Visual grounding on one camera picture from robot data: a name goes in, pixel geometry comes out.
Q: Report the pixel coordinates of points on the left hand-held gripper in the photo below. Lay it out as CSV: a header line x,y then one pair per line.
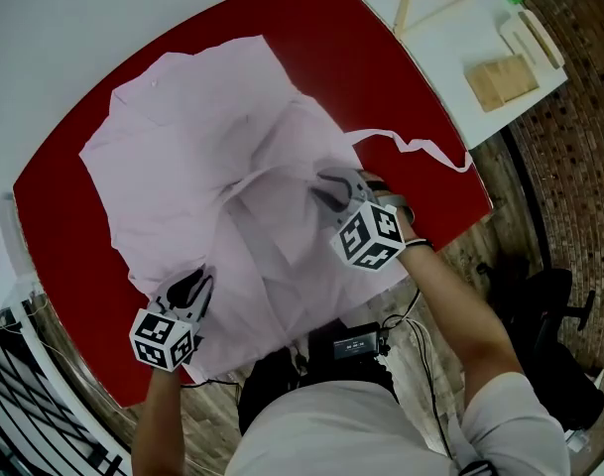
x,y
160,337

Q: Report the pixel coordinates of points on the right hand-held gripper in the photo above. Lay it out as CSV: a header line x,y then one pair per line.
x,y
368,236

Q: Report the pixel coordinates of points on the pink robe garment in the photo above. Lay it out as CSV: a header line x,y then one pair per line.
x,y
182,142

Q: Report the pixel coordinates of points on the person's left forearm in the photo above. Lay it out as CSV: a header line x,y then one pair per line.
x,y
160,414

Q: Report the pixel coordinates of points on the person's right forearm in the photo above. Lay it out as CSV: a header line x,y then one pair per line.
x,y
455,315

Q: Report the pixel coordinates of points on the person's right hand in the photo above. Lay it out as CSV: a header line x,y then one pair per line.
x,y
409,228

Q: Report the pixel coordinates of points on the black wristband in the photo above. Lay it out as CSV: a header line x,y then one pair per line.
x,y
420,243

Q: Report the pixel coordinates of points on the person's black trousers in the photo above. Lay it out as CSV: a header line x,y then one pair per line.
x,y
272,380

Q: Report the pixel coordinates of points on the black device with screen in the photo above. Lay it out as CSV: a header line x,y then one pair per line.
x,y
356,345

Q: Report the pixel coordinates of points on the black and white stair railing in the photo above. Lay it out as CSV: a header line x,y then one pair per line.
x,y
73,390

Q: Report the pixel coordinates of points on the red covered table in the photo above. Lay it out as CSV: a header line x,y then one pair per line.
x,y
331,42

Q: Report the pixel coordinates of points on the white cabinet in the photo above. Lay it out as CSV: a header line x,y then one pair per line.
x,y
6,266

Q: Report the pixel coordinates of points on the white side table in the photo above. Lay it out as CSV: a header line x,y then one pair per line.
x,y
455,37

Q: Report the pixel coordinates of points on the wooden box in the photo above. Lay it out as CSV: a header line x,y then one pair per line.
x,y
502,82

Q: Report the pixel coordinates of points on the wooden clothes hanger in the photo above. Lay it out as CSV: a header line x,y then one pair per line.
x,y
401,8

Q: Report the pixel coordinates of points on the person's white shirt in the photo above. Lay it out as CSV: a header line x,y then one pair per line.
x,y
331,434

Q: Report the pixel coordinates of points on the black office chair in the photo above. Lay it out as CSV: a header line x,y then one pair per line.
x,y
554,315

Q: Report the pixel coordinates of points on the light wooden rack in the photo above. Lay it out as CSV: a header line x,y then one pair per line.
x,y
544,42

